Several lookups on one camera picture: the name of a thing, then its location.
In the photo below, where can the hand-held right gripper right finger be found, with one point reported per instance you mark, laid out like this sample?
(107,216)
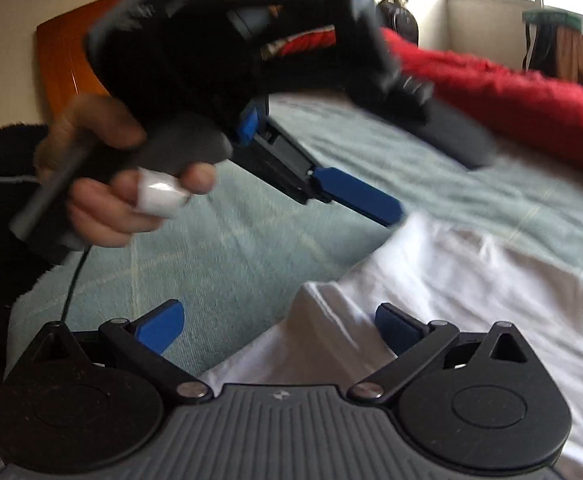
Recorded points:
(396,330)

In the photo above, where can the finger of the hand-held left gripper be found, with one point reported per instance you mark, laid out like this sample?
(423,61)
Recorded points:
(361,197)
(451,135)

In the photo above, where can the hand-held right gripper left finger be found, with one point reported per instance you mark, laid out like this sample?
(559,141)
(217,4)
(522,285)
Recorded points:
(164,325)

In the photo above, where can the white printed shirt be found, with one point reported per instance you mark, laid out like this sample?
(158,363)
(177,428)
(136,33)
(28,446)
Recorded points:
(446,270)

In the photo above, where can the person's left forearm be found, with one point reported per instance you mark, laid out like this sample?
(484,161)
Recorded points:
(1,200)

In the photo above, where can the person's left hand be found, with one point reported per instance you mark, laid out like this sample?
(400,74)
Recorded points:
(106,210)

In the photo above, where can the red duvet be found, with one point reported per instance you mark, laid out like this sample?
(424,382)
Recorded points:
(521,100)

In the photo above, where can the green plaid blanket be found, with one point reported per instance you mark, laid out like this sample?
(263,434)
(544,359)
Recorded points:
(221,260)

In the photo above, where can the wooden headboard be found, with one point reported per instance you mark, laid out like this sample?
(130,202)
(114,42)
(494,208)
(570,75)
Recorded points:
(66,60)

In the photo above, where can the black hanging cloth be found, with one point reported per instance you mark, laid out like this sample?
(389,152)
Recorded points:
(541,47)

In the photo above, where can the black backpack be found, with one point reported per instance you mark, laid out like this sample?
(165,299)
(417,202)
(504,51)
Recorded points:
(397,20)

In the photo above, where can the orange towel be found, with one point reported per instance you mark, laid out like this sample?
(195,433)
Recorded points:
(571,52)

